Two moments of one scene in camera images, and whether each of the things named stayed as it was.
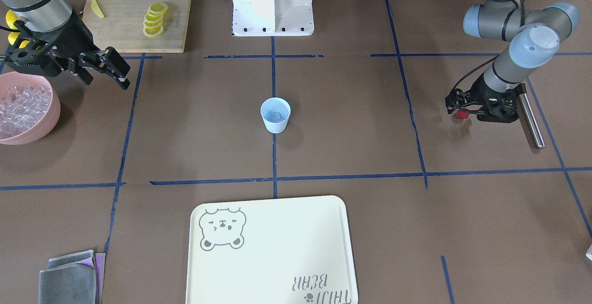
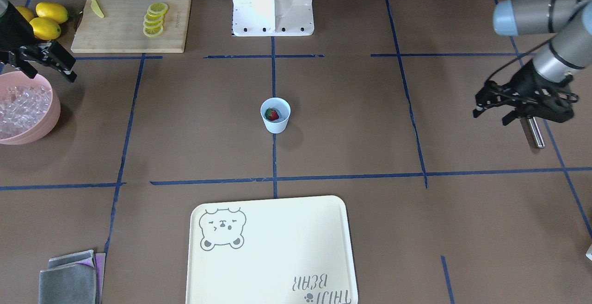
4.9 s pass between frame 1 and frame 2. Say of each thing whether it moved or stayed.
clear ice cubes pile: stayed
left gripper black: moved
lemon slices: stayed
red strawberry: moved
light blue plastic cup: stayed
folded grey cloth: stayed
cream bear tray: stayed
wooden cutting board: stayed
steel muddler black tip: moved
